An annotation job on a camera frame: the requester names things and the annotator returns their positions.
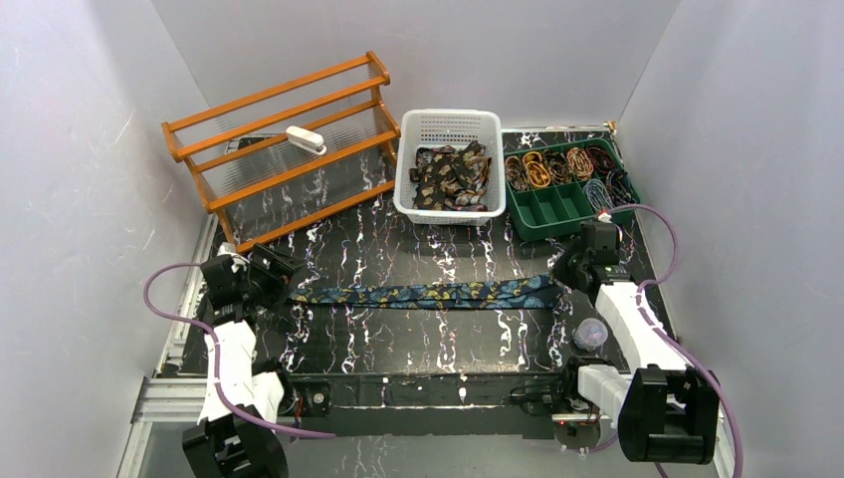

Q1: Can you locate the blue floral tie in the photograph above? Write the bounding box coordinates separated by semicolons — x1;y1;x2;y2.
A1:
288;274;562;311

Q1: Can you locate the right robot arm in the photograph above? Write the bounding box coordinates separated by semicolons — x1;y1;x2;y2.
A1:
550;220;720;465

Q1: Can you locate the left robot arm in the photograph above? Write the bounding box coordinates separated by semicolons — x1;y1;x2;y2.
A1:
182;243;303;477

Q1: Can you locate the clear round tape roll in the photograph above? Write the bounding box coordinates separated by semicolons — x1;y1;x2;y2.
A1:
572;318;610;352

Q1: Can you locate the rolled light blue tie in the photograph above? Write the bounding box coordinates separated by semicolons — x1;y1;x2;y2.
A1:
582;178;615;214

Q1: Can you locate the rolled dark navy tie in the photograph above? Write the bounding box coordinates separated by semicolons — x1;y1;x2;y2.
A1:
604;168;639;206

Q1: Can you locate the green divided tray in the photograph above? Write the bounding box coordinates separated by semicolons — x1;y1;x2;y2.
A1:
504;137;640;241

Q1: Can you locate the rolled dark red tie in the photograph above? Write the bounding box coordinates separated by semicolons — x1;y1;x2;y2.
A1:
585;145;617;176

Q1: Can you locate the rolled dark brown tie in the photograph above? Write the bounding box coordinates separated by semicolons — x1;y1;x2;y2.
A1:
542;149;574;185

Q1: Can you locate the rolled orange brown tie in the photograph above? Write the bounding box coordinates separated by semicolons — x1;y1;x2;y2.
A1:
566;147;594;181

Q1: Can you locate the rolled yellow tie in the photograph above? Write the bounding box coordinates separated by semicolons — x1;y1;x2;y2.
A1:
522;151;552;189

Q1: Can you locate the rolled multicolour tie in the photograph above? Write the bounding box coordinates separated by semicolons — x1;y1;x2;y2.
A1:
505;155;530;191

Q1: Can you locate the orange wooden rack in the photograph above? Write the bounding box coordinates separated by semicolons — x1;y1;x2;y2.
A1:
161;51;400;253

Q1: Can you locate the white stapler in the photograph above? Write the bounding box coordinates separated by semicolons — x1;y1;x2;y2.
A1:
285;125;327;156

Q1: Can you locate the dark brown patterned tie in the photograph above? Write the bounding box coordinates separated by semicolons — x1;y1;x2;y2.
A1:
409;140;492;212

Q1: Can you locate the white plastic basket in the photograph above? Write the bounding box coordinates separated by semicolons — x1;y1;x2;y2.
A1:
393;109;506;226

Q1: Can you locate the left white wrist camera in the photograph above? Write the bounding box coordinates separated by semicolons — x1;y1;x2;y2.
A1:
216;242;249;265

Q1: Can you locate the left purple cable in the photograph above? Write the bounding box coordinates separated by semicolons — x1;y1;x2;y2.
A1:
142;262;337;441

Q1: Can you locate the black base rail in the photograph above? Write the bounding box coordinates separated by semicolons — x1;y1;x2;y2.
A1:
277;372;615;453

